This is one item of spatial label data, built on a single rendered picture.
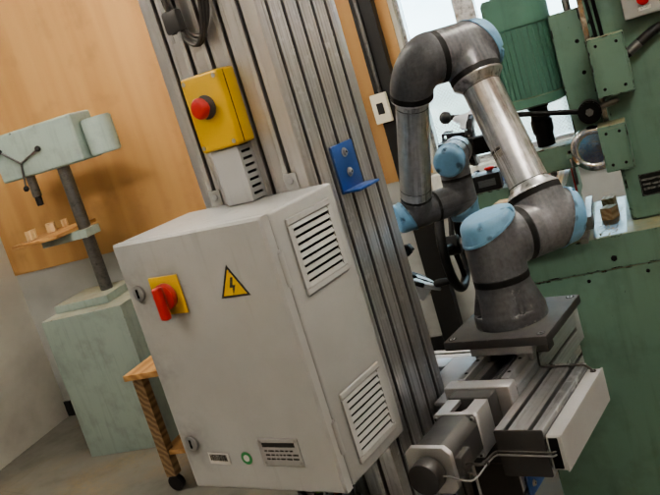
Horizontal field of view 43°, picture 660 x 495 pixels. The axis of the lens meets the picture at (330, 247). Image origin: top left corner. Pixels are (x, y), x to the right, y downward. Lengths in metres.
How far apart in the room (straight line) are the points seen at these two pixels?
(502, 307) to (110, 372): 2.64
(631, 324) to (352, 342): 1.13
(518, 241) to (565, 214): 0.12
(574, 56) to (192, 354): 1.38
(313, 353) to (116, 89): 3.15
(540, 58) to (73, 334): 2.56
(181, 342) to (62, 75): 3.16
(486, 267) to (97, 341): 2.62
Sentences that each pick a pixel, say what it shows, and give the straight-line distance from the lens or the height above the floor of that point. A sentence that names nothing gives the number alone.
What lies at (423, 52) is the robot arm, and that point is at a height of 1.39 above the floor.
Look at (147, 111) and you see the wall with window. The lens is 4.27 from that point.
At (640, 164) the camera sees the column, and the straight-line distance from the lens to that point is 2.38.
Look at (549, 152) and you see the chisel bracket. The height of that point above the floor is 1.02.
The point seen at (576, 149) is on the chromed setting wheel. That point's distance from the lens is 2.34.
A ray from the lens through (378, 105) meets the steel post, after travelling 3.73.
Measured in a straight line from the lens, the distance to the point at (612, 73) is 2.26.
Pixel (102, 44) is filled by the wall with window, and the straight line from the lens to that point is 4.36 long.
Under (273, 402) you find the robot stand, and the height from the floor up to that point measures 0.93.
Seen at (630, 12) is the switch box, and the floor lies 1.34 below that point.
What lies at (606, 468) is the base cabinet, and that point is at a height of 0.14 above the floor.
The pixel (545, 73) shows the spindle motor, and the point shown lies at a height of 1.24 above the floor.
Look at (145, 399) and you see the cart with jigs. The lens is 3.43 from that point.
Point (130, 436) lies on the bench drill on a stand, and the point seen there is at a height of 0.07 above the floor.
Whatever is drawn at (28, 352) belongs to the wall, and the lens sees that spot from 4.94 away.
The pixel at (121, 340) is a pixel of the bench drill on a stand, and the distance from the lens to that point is 3.96.
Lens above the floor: 1.40
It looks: 11 degrees down
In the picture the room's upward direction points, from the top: 17 degrees counter-clockwise
